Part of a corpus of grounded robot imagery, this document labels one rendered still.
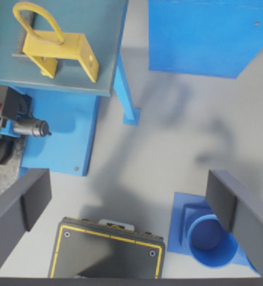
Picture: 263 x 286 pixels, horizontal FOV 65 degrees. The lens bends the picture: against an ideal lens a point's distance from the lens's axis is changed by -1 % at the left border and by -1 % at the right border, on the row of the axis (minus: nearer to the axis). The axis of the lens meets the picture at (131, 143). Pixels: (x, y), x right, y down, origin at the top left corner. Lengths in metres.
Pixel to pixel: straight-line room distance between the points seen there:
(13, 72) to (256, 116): 1.67
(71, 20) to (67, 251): 1.28
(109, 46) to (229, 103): 1.32
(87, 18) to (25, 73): 0.28
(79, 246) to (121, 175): 0.59
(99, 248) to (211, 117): 1.26
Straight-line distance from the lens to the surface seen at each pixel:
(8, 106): 0.90
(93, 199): 1.75
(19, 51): 0.83
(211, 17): 1.36
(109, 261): 1.48
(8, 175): 1.88
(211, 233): 1.63
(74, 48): 0.58
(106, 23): 0.80
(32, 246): 2.02
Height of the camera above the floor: 1.68
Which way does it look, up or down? 80 degrees down
